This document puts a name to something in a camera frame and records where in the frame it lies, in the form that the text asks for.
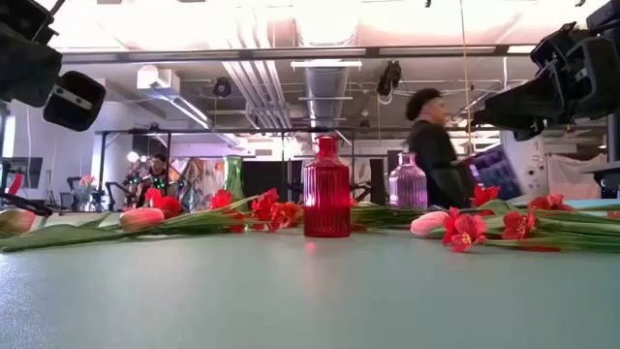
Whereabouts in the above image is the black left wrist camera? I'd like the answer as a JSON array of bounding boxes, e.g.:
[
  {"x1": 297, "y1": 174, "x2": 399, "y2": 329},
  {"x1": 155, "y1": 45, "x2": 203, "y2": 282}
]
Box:
[{"x1": 0, "y1": 0, "x2": 60, "y2": 46}]

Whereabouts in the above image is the small black monitor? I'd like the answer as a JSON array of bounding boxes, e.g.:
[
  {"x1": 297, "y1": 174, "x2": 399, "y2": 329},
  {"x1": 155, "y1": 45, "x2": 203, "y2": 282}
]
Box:
[{"x1": 1, "y1": 155, "x2": 45, "y2": 191}]

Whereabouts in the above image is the red ribbed glass vase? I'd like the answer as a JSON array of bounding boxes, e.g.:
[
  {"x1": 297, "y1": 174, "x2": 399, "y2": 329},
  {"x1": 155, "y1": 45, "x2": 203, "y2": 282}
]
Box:
[{"x1": 303, "y1": 135, "x2": 352, "y2": 239}]

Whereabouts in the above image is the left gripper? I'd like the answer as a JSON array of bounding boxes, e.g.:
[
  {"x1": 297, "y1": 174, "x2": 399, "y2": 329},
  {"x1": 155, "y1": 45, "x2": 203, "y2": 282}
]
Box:
[{"x1": 0, "y1": 21, "x2": 108, "y2": 133}]

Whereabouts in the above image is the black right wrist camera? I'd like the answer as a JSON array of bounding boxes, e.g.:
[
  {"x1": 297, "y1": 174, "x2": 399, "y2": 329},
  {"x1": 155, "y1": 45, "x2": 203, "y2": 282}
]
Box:
[{"x1": 529, "y1": 19, "x2": 590, "y2": 70}]

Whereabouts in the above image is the small pink flower bouquet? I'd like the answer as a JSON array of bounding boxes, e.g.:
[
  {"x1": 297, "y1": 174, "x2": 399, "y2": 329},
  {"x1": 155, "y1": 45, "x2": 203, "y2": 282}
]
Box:
[{"x1": 77, "y1": 174, "x2": 98, "y2": 210}]

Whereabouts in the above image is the grey metal frame beam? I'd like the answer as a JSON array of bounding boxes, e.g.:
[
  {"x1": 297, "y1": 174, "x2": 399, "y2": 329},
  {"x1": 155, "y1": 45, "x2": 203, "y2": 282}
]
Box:
[{"x1": 56, "y1": 44, "x2": 537, "y2": 64}]

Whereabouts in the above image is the black metal station frame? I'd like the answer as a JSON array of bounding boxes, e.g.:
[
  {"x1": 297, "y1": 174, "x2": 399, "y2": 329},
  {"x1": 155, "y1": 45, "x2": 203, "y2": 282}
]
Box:
[{"x1": 94, "y1": 124, "x2": 357, "y2": 207}]

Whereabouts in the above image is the colourful patterned cloth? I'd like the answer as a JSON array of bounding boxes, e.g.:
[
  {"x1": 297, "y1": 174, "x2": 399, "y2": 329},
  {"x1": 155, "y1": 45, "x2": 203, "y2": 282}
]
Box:
[{"x1": 168, "y1": 157, "x2": 227, "y2": 212}]

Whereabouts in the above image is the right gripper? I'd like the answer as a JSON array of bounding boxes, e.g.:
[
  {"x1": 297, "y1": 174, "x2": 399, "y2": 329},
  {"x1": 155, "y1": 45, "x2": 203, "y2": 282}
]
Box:
[{"x1": 471, "y1": 26, "x2": 620, "y2": 143}]

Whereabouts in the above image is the black ceiling camera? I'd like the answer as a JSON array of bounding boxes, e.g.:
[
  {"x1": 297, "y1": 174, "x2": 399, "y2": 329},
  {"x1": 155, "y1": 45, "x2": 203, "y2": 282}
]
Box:
[{"x1": 376, "y1": 59, "x2": 403, "y2": 106}]

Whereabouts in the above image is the white ceiling box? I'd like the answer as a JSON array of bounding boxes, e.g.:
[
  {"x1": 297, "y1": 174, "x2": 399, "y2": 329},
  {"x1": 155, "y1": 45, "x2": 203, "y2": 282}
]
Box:
[{"x1": 136, "y1": 64, "x2": 182, "y2": 99}]

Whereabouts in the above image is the seated person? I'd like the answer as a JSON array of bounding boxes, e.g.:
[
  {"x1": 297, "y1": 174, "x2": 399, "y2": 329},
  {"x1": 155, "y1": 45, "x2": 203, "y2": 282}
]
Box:
[{"x1": 137, "y1": 152, "x2": 170, "y2": 208}]

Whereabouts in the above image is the black ceiling spotlight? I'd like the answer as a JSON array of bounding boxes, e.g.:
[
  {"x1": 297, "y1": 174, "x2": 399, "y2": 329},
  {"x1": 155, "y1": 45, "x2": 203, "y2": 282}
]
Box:
[{"x1": 212, "y1": 77, "x2": 233, "y2": 99}]

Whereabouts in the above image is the tilted blue-screen monitor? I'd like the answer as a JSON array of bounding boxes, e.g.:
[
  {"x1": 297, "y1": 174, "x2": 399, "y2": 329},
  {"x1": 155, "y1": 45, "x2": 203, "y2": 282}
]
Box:
[{"x1": 466, "y1": 143, "x2": 525, "y2": 202}]

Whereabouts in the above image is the black monitor pole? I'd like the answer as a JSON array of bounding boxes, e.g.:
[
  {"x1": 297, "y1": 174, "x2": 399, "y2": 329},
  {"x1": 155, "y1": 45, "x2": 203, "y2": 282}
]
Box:
[{"x1": 604, "y1": 113, "x2": 620, "y2": 165}]

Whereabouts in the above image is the silver ventilation duct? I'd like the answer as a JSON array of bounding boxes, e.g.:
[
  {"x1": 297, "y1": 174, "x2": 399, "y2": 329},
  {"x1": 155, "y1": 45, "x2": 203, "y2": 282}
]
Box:
[{"x1": 303, "y1": 61, "x2": 351, "y2": 131}]

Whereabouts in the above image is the white column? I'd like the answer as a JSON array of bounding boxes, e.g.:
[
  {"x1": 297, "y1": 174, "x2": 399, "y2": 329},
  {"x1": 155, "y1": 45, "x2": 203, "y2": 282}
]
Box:
[{"x1": 501, "y1": 128, "x2": 551, "y2": 203}]

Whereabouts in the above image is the pink tulip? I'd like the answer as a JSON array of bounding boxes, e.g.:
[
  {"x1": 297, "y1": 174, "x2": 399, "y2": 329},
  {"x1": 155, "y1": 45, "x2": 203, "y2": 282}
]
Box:
[
  {"x1": 118, "y1": 206, "x2": 229, "y2": 235},
  {"x1": 0, "y1": 206, "x2": 125, "y2": 254},
  {"x1": 410, "y1": 209, "x2": 451, "y2": 238}
]

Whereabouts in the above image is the green glass vase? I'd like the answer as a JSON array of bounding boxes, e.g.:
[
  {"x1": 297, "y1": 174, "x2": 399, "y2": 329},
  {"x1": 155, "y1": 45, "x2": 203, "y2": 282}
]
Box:
[{"x1": 223, "y1": 154, "x2": 249, "y2": 213}]

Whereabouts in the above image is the teal table mat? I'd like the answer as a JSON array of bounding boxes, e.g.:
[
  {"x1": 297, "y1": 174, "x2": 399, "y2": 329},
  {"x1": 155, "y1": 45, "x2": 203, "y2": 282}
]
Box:
[{"x1": 0, "y1": 197, "x2": 620, "y2": 349}]

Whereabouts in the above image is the purple ribbed glass vase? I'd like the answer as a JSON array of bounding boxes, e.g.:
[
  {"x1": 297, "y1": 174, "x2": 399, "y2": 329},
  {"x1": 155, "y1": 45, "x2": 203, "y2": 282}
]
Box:
[{"x1": 387, "y1": 150, "x2": 429, "y2": 210}]

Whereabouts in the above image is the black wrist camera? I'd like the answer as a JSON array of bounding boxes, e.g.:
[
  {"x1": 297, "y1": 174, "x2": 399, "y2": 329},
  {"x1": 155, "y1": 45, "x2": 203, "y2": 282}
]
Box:
[
  {"x1": 0, "y1": 0, "x2": 60, "y2": 46},
  {"x1": 529, "y1": 19, "x2": 590, "y2": 70}
]

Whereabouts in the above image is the white hanging cloth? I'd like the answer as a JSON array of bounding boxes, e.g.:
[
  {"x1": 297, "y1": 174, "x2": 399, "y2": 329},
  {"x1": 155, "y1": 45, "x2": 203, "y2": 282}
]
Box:
[{"x1": 545, "y1": 152, "x2": 607, "y2": 202}]

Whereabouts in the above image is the black cable loop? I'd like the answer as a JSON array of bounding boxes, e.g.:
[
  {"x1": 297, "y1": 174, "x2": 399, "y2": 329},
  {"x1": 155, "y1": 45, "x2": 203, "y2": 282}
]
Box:
[{"x1": 0, "y1": 191, "x2": 54, "y2": 218}]

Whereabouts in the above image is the standing person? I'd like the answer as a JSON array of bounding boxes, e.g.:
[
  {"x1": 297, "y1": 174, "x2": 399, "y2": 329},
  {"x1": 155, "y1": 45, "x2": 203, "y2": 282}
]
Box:
[{"x1": 404, "y1": 87, "x2": 470, "y2": 210}]

